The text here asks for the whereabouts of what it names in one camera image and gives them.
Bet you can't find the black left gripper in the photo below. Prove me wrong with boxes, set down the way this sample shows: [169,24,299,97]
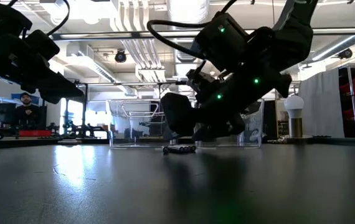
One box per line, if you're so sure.
[0,30,85,105]

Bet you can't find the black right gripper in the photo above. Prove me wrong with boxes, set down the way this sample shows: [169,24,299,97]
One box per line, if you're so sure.
[159,60,293,142]

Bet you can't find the clear plastic bin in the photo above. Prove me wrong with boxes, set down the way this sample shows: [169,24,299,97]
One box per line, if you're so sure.
[107,98,169,149]
[194,98,265,149]

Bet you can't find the blue storage crate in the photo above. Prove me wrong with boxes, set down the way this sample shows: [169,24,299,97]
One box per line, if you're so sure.
[11,92,40,106]

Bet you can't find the person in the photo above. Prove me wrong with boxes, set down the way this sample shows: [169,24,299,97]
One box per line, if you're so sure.
[11,91,44,129]

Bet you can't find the red tray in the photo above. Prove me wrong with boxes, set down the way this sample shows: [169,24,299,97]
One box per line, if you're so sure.
[17,129,53,138]

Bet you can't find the black spotlight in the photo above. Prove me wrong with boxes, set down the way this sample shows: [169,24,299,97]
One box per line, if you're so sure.
[114,49,128,64]
[338,48,354,60]

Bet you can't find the white pipe bundle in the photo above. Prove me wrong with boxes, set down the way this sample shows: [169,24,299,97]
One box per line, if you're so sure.
[110,0,168,83]

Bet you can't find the white curtain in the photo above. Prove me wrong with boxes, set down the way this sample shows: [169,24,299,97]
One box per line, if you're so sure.
[298,68,346,139]

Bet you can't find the white rectangular air duct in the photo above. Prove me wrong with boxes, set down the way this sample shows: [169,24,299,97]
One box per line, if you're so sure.
[55,42,118,82]

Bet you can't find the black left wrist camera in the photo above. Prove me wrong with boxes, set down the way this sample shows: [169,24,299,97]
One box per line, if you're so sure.
[24,29,60,62]

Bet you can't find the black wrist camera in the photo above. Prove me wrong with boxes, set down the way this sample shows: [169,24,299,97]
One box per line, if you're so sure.
[24,29,60,62]
[194,11,250,73]

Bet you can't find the black frame crossbar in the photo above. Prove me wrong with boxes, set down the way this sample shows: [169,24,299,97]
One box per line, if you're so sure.
[51,27,355,43]

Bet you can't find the black aluminium table frame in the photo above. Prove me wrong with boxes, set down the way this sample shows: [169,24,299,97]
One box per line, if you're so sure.
[0,136,355,152]

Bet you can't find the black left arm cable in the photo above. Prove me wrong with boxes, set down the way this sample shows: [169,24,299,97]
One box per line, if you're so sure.
[7,0,72,37]

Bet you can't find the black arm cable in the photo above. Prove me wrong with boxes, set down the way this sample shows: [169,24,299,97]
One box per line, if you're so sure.
[146,0,239,60]
[7,0,72,37]

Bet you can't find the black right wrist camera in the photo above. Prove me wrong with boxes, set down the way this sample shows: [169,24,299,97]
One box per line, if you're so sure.
[194,11,250,73]

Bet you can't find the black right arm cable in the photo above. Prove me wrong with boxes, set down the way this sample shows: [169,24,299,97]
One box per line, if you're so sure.
[146,0,239,60]

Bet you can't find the silver round ventilation duct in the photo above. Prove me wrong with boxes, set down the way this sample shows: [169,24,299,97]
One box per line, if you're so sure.
[166,0,211,78]

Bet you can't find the silver slanted duct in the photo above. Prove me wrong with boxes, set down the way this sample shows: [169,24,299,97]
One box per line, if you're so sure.
[313,34,355,63]

